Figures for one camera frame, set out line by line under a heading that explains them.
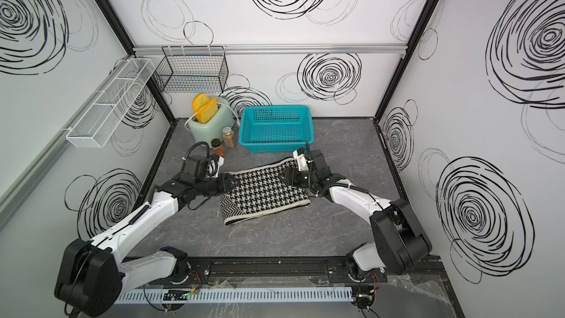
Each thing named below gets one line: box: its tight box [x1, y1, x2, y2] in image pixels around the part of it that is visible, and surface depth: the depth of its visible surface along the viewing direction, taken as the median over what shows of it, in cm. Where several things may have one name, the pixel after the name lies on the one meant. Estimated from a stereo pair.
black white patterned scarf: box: [220, 157, 312, 226], surface depth 91 cm
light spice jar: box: [222, 126, 236, 149], surface depth 104 cm
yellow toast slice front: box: [195, 97, 219, 124], surface depth 99 cm
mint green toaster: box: [187, 96, 235, 148], surface depth 104 cm
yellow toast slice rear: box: [192, 92, 210, 115], surface depth 99 cm
